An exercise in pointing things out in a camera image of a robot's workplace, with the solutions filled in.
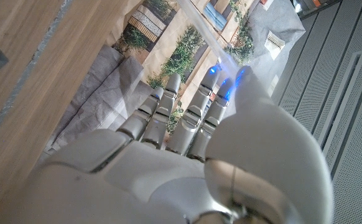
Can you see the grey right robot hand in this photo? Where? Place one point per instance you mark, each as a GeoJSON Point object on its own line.
{"type": "Point", "coordinates": [168, 180]}

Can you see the clear plastic pipette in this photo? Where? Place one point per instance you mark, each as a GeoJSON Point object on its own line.
{"type": "Point", "coordinates": [206, 31]}

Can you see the printed fabric backdrop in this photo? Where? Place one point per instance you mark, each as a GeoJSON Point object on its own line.
{"type": "Point", "coordinates": [106, 81]}

